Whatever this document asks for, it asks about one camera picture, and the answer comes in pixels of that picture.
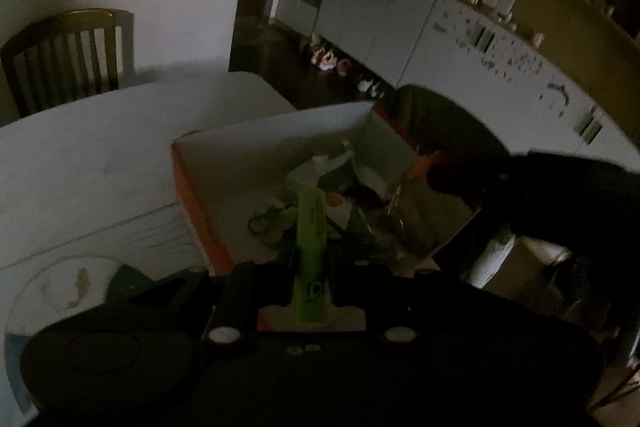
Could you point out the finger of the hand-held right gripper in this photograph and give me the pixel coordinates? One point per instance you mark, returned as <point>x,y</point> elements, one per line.
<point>460,172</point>

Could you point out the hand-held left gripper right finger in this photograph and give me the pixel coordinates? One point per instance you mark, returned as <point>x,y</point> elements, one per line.
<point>340,279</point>

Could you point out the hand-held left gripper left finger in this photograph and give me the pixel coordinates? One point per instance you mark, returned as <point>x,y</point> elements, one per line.
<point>235,297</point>

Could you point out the green highlighter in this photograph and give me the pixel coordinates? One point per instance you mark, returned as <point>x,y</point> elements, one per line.
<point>312,232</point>

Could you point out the red cardboard box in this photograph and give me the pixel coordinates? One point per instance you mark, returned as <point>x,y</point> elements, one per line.
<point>225,157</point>

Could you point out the crumpled clear plastic bag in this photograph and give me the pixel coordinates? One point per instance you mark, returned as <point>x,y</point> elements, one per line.
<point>385,227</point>

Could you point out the patterned light cloth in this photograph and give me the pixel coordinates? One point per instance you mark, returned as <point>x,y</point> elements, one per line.
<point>495,259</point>

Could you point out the white cabinet with stickers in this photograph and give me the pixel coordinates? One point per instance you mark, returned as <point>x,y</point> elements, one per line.
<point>510,72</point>

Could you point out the white crumpled paper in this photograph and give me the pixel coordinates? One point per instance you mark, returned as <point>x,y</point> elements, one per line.
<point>315,169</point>

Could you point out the row of shoes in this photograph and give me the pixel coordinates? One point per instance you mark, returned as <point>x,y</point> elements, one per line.
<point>345,67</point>

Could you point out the white lower cabinet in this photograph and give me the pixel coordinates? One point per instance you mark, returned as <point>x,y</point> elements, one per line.
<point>370,12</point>

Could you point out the white bench cabinet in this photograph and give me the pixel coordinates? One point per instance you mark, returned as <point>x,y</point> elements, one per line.
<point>295,9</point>

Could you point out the brown wooden chair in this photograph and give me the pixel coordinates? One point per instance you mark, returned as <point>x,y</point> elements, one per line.
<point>65,52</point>

